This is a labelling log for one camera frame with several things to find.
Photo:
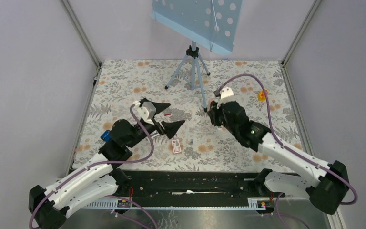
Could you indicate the yellow red small toy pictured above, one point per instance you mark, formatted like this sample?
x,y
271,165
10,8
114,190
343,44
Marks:
x,y
262,95

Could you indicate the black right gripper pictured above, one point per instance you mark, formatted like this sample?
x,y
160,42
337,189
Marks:
x,y
213,113

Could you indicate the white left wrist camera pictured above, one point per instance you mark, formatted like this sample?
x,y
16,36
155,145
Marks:
x,y
146,110

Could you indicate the blue music stand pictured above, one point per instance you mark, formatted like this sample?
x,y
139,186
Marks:
x,y
207,23

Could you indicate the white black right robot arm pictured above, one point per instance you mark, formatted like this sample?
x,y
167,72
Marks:
x,y
324,184

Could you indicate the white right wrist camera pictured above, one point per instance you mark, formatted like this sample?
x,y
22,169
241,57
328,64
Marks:
x,y
225,95

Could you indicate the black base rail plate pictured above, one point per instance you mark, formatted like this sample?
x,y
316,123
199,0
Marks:
x,y
171,187

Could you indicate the red white staple box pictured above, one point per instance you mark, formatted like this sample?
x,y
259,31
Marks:
x,y
176,146

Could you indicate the grey cable duct strip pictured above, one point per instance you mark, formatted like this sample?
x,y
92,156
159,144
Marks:
x,y
244,204

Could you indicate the floral patterned table mat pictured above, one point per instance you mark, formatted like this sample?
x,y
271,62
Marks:
x,y
204,147

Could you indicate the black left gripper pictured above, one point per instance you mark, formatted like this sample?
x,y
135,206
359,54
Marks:
x,y
170,128

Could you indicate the blue small box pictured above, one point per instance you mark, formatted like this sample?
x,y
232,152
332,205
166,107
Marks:
x,y
106,136

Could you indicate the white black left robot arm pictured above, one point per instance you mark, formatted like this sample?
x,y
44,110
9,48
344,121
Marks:
x,y
101,176

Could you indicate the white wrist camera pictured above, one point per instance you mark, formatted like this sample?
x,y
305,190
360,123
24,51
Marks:
x,y
146,110
225,95

